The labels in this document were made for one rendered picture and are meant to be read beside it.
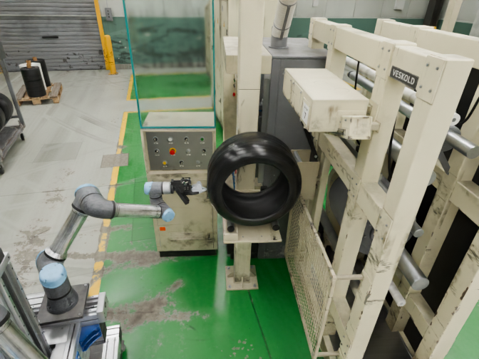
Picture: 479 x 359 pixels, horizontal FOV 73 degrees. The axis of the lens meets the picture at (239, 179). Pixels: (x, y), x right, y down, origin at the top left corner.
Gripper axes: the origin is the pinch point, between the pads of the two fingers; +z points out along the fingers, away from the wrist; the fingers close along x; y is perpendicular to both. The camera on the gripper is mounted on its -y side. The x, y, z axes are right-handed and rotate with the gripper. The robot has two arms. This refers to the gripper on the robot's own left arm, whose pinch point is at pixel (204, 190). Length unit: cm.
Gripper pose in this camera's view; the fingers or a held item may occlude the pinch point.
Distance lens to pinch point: 195.9
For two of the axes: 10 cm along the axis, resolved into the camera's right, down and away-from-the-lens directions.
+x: -0.7, -5.1, 8.6
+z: 10.0, -0.2, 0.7
